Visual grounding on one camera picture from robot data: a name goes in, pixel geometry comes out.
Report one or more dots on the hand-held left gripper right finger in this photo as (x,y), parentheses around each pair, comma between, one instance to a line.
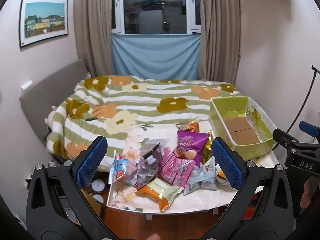
(228,165)

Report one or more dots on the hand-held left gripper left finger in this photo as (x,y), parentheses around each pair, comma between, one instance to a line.
(93,159)

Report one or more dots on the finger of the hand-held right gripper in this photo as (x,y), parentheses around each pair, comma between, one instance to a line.
(283,136)
(309,128)

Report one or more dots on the yellow snack packet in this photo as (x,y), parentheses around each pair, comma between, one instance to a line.
(221,176)

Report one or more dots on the gold foil snack packet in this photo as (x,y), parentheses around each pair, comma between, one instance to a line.
(206,152)

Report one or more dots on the light blue snack packet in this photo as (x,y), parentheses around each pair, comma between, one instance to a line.
(202,177)

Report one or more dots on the red blue white snack packet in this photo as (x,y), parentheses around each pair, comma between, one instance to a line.
(122,170)

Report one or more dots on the purple chip bag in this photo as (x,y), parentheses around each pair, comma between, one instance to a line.
(192,142)

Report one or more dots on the pink snack packet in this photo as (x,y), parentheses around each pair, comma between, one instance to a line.
(175,170)

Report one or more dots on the silver grey snack packet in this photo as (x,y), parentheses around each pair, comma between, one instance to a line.
(147,167)

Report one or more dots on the orange and white snack packet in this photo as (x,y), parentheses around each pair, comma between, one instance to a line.
(160,192)

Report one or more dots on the person's right hand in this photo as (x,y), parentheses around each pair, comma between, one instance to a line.
(307,192)

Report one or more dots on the white round jar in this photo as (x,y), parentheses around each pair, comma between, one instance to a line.
(97,185)
(98,198)

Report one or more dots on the brown cardboard insert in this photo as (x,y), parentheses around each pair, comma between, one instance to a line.
(240,131)

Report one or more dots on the orange noodle snack packet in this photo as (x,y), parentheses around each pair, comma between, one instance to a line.
(190,126)

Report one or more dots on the pink plush toy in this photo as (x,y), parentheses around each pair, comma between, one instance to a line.
(51,117)

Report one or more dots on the green striped floral blanket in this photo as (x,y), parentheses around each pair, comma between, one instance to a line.
(125,97)

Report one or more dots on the grey padded headboard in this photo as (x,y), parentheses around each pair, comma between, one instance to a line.
(50,90)

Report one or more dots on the light blue hanging cloth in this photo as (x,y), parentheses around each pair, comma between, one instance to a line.
(155,55)

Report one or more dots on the beige curtain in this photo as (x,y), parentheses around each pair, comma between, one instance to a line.
(92,30)
(220,30)

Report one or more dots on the window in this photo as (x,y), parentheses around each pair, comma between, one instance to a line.
(155,12)

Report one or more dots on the white wall switch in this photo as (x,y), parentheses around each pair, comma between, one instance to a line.
(26,84)

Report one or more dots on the framed wall picture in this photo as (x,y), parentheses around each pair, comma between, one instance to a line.
(45,22)

